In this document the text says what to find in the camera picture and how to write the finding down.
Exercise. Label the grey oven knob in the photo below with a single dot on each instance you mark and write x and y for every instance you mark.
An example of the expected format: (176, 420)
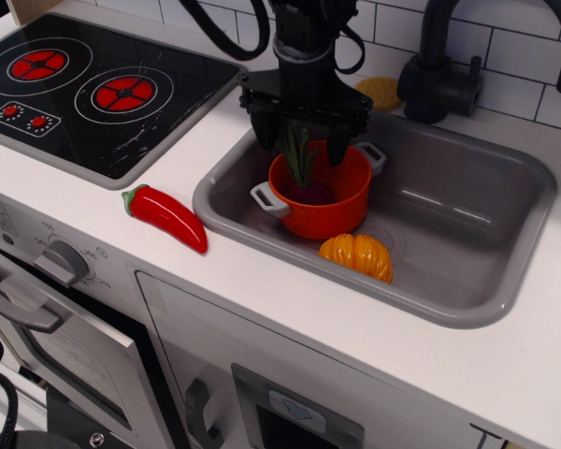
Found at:
(62, 263)

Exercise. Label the white cabinet door grey handle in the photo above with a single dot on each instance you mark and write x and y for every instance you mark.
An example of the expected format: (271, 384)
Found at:
(258, 387)

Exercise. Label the orange toy pumpkin half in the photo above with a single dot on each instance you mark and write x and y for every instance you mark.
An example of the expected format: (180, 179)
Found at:
(361, 253)

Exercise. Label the red toy chili pepper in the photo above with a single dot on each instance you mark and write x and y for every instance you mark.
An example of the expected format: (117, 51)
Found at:
(166, 213)

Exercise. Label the black toy stovetop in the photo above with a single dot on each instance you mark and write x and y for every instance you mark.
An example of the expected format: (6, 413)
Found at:
(100, 104)

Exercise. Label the black faucet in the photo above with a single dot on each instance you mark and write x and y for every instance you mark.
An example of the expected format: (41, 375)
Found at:
(428, 85)

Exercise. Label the toy beet with green leaves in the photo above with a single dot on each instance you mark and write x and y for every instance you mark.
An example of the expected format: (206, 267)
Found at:
(293, 144)

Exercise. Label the yellow round cracker toy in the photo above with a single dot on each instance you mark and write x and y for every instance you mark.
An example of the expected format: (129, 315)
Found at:
(382, 91)

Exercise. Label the grey plastic sink basin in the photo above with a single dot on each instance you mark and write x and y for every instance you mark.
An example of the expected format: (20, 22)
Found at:
(460, 217)

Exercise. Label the oven door with grey handle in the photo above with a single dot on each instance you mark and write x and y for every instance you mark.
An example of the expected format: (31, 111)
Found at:
(83, 357)

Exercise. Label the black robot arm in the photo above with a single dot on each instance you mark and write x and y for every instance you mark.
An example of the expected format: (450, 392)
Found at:
(306, 31)

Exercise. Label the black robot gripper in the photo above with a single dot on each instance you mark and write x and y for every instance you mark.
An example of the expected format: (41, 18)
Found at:
(307, 93)

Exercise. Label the orange toy pot grey handles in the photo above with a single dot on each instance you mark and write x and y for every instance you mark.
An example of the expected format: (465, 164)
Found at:
(336, 200)

